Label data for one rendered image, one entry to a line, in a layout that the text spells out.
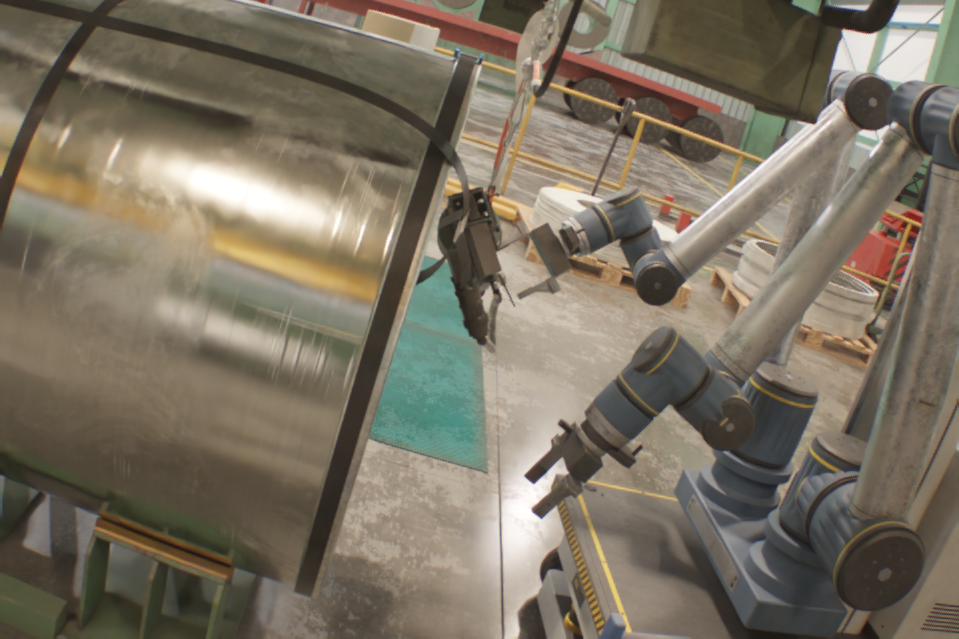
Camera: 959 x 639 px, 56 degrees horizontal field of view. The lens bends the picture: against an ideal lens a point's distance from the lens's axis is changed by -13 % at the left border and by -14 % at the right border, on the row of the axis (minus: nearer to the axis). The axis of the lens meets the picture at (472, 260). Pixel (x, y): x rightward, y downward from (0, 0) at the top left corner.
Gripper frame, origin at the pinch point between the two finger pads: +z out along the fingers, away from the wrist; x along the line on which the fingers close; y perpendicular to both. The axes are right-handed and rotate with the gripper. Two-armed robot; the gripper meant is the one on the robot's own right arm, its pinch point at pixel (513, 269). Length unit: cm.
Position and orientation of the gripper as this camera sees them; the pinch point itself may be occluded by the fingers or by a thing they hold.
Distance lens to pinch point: 259.7
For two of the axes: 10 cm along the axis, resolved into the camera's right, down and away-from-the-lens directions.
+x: -4.6, -8.7, 1.6
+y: -0.5, 2.0, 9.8
